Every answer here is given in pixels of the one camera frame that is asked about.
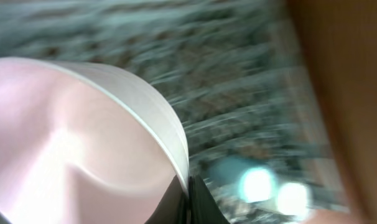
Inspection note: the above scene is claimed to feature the pink saucer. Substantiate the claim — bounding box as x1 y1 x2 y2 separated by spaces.
0 57 189 223

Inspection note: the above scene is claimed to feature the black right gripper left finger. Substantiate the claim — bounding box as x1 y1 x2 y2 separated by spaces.
146 176 188 224

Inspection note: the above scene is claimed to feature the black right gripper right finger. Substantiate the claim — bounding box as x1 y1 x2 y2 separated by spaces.
189 175 230 224

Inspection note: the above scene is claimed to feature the grey dishwasher rack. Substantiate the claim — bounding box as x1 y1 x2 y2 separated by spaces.
0 1 350 223

